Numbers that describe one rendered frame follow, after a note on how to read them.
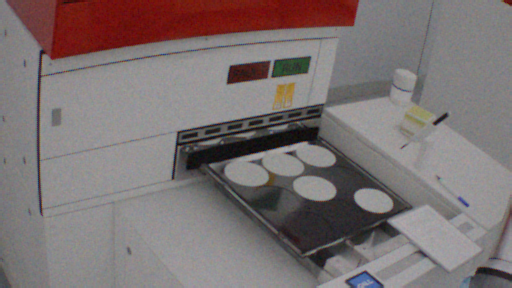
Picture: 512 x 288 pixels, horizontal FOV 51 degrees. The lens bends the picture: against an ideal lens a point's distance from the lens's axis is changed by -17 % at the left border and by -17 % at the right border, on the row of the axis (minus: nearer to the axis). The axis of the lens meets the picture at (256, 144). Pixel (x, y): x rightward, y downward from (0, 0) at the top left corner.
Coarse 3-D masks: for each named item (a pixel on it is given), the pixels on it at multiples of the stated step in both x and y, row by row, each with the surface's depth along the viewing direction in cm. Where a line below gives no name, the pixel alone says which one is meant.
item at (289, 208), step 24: (312, 144) 164; (216, 168) 147; (264, 168) 150; (312, 168) 154; (336, 168) 156; (240, 192) 140; (264, 192) 142; (288, 192) 143; (336, 192) 146; (384, 192) 150; (264, 216) 134; (288, 216) 135; (312, 216) 136; (336, 216) 138; (360, 216) 139; (384, 216) 140; (312, 240) 128
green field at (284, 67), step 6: (282, 60) 151; (294, 60) 154; (300, 60) 155; (306, 60) 156; (276, 66) 151; (282, 66) 152; (288, 66) 153; (294, 66) 155; (300, 66) 156; (306, 66) 157; (276, 72) 152; (282, 72) 153; (288, 72) 154; (294, 72) 156; (300, 72) 157
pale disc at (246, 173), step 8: (232, 168) 148; (240, 168) 148; (248, 168) 149; (256, 168) 150; (232, 176) 145; (240, 176) 145; (248, 176) 146; (256, 176) 147; (264, 176) 147; (248, 184) 143; (256, 184) 144
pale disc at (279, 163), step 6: (264, 156) 155; (270, 156) 156; (276, 156) 156; (282, 156) 157; (288, 156) 157; (264, 162) 153; (270, 162) 153; (276, 162) 154; (282, 162) 154; (288, 162) 155; (294, 162) 155; (300, 162) 155; (270, 168) 151; (276, 168) 151; (282, 168) 152; (288, 168) 152; (294, 168) 153; (300, 168) 153; (282, 174) 149; (288, 174) 150; (294, 174) 150
